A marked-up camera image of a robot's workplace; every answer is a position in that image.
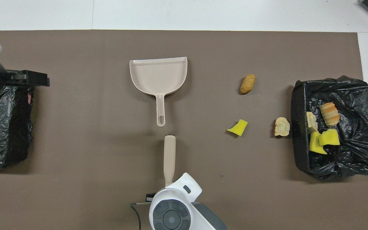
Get beige brush black bristles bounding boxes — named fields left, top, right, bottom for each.
left=164, top=135, right=177, bottom=187

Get yellow sponge piece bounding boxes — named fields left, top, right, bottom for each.
left=227, top=119, right=248, bottom=137
left=319, top=128, right=340, bottom=146
left=309, top=131, right=328, bottom=155

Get beige plastic dustpan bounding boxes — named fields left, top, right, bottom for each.
left=129, top=57, right=188, bottom=127

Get beige striped bread piece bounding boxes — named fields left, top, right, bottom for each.
left=319, top=102, right=340, bottom=127

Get black bag lined bin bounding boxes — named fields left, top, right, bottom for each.
left=0, top=85, right=35, bottom=169
left=291, top=75, right=368, bottom=181

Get brown table mat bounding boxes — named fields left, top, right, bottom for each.
left=0, top=30, right=368, bottom=230

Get brown peanut shaped bread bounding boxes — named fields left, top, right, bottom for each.
left=240, top=74, right=256, bottom=94

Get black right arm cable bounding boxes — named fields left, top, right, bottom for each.
left=130, top=201, right=152, bottom=230

